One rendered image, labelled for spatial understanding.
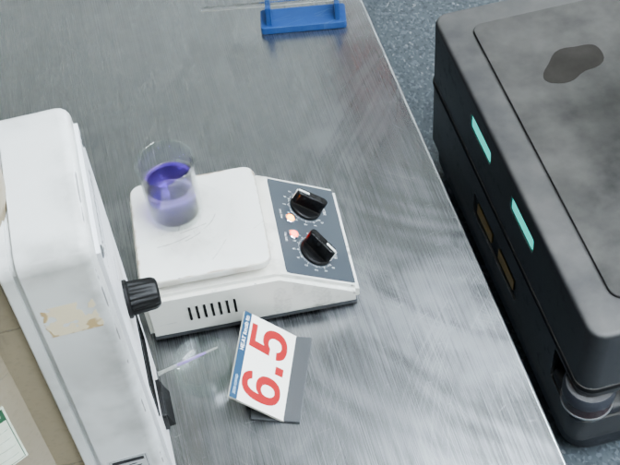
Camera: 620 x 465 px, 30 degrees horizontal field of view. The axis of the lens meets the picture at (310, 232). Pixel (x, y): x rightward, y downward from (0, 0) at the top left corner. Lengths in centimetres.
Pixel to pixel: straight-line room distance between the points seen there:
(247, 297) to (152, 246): 10
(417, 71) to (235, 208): 136
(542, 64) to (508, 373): 91
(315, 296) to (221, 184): 14
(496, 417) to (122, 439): 59
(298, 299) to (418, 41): 145
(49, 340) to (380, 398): 64
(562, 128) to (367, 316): 77
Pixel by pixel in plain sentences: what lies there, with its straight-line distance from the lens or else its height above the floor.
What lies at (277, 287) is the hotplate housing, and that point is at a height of 81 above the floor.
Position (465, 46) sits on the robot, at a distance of 192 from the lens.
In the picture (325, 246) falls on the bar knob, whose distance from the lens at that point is 107.
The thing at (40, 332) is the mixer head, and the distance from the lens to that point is 44.
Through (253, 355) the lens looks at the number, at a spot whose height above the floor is 78.
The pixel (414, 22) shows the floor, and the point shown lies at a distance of 251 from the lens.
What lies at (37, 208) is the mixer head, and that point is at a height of 135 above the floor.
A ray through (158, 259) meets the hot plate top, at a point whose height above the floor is 84.
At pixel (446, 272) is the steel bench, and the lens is 113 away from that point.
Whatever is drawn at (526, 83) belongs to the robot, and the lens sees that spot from 186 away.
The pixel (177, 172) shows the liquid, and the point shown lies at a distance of 106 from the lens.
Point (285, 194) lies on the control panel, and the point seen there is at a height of 81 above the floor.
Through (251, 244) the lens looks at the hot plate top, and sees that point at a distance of 105.
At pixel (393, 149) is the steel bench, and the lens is 123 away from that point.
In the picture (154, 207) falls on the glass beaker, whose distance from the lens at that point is 105.
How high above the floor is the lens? 166
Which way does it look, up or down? 51 degrees down
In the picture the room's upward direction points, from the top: 6 degrees counter-clockwise
